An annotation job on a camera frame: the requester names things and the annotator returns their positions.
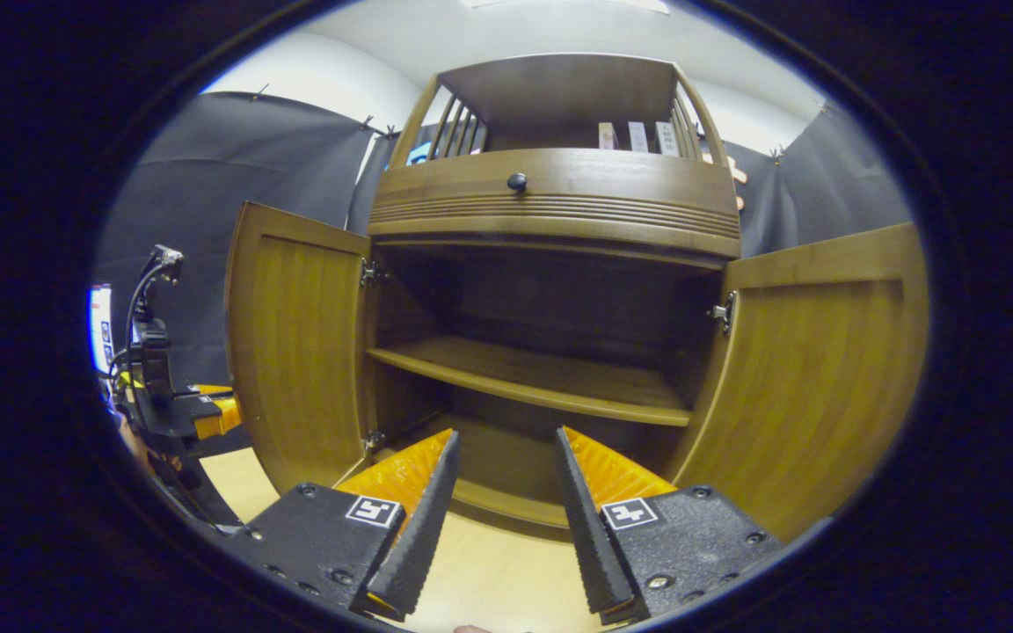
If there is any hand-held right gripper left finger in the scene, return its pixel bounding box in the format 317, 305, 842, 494
238, 428, 463, 621

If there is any wooden inner cabinet shelf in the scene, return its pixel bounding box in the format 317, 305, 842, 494
363, 335, 695, 428

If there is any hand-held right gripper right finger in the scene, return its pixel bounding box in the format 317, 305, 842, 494
555, 426, 787, 627

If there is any wooden double-door shoe cabinet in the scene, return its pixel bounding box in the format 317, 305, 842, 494
224, 53, 930, 542

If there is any wooden cabinet door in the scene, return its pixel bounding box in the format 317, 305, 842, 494
224, 201, 374, 496
666, 222, 930, 542

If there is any large ceiling light panel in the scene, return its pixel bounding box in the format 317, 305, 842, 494
461, 0, 671, 15

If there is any black cable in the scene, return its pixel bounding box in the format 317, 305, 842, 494
123, 245, 185, 370

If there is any black backdrop cloth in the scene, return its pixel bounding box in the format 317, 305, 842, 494
91, 91, 915, 528

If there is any bright screen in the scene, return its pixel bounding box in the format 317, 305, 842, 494
88, 282, 115, 375

